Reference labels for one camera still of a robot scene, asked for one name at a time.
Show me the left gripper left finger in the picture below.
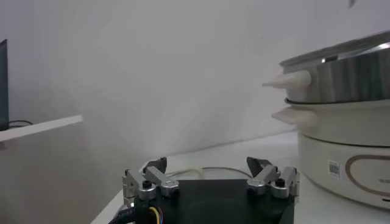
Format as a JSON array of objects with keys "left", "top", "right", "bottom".
[{"left": 121, "top": 156, "right": 180, "bottom": 208}]

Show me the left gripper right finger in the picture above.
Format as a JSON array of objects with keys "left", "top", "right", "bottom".
[{"left": 246, "top": 156, "right": 301, "bottom": 199}]

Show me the stainless steel steamer basket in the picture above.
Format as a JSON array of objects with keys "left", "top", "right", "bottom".
[{"left": 261, "top": 30, "right": 390, "bottom": 104}]

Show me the cream electric cooker base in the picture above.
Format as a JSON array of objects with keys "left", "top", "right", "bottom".
[{"left": 272, "top": 99, "right": 390, "bottom": 211}]

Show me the white side table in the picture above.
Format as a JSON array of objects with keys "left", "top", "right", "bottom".
[{"left": 0, "top": 114, "right": 83, "bottom": 150}]

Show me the dark monitor screen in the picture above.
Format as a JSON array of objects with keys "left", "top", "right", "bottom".
[{"left": 0, "top": 38, "right": 9, "bottom": 131}]

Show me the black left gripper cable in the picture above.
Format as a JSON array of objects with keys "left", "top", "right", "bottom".
[{"left": 108, "top": 205, "right": 165, "bottom": 224}]

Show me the thin black cable loop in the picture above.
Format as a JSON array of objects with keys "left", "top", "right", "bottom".
[{"left": 8, "top": 119, "right": 34, "bottom": 128}]

